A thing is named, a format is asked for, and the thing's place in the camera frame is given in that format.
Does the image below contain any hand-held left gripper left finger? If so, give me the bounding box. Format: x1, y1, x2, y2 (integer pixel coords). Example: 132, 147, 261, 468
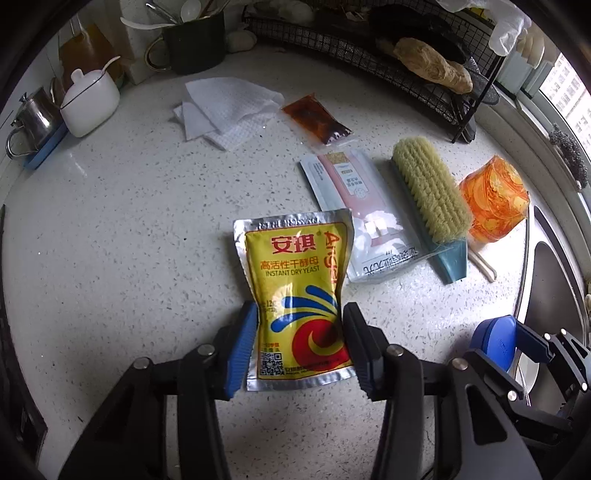
58, 300, 259, 480

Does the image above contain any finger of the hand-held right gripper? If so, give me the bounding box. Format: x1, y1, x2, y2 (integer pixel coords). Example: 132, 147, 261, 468
515, 320, 591, 393
464, 348, 575, 430

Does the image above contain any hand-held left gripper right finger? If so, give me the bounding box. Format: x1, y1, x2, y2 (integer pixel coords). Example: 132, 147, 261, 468
342, 302, 541, 480

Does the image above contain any yellow yeast packet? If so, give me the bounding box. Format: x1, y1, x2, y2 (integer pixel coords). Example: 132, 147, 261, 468
233, 208, 356, 391

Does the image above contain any white paper towel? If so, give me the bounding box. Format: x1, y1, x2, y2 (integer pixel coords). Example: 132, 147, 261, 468
173, 78, 284, 151

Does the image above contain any steel sink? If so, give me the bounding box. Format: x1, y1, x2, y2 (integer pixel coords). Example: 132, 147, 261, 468
512, 205, 591, 402

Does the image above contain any beige plastic stick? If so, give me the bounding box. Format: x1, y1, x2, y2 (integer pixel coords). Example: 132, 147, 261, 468
468, 244, 498, 282

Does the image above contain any white and pink pouch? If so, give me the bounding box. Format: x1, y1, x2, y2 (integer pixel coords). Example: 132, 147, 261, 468
299, 148, 432, 283

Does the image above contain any orange patterned packet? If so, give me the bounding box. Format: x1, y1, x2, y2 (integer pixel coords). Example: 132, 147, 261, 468
459, 155, 530, 244

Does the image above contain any teal scrubbing brush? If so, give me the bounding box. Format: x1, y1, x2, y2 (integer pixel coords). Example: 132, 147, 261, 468
392, 137, 474, 283

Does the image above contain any dark scouring pad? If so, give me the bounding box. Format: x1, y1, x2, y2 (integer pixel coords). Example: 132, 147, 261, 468
549, 124, 589, 185

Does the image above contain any red sauce packet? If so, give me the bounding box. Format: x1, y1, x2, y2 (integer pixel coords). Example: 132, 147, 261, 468
281, 93, 354, 146

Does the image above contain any window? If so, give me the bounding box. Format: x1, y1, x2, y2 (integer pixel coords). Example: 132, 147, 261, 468
538, 51, 591, 125

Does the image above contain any blue tray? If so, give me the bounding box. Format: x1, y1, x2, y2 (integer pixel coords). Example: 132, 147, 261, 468
23, 122, 70, 169

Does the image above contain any white sugar bowl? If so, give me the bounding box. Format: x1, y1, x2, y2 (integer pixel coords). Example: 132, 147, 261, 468
60, 56, 122, 138

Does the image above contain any tan ginger root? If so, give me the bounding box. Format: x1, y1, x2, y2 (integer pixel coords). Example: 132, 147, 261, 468
392, 37, 474, 94

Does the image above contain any dark green mug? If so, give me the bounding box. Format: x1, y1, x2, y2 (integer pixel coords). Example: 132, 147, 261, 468
145, 11, 227, 75

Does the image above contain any white garlic bulb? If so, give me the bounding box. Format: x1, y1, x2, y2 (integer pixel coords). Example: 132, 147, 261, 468
226, 30, 257, 51

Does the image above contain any steel teapot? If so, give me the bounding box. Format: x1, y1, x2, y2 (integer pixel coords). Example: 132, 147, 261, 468
6, 88, 63, 158

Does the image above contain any glass oil jug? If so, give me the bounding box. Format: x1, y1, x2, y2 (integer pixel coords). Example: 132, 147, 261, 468
60, 23, 125, 86

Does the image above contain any white ladle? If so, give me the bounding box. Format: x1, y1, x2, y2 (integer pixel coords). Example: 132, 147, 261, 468
121, 15, 163, 29

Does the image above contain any black wire rack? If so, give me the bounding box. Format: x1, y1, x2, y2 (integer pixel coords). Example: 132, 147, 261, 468
242, 0, 502, 144

